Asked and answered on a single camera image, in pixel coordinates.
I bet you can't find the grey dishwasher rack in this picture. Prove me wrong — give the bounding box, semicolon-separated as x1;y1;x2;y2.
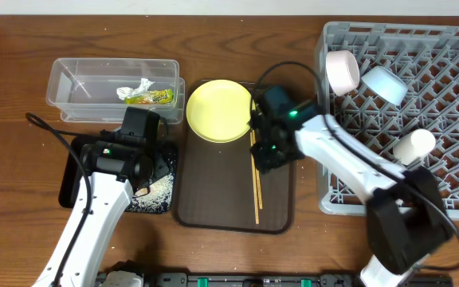
315;22;459;221

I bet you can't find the clear plastic bin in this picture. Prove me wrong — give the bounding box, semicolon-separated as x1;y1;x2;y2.
46;58;185;124

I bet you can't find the dark brown serving tray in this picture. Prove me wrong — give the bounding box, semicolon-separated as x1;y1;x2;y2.
172;80;298;234

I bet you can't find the green snack wrapper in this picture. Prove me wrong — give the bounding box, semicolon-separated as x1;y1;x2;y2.
124;88;175;104

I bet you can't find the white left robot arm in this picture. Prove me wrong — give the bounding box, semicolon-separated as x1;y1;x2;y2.
34;141;178;286

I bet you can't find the pink white bowl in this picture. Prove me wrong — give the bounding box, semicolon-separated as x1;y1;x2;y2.
325;50;360;96

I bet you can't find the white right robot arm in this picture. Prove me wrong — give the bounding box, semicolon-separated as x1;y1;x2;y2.
250;101;454;286

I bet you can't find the wooden chopstick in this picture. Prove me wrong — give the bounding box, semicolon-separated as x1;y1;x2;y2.
251;130;263;210
249;131;260;225

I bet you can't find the light blue bowl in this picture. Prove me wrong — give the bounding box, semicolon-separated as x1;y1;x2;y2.
361;66;408;106

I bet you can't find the pile of rice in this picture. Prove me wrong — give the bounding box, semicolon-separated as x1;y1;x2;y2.
126;174;175;214

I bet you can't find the white tissue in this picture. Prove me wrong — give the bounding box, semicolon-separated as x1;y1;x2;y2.
116;78;155;100

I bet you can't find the yellow plate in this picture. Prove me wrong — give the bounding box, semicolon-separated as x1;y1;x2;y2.
186;80;256;144

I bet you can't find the black square tray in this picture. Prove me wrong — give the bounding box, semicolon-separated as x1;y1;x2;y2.
58;142;179;208

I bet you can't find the small white cup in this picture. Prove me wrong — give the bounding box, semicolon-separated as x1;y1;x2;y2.
393;129;436;165

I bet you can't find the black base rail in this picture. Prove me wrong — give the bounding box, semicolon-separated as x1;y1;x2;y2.
93;261;453;287

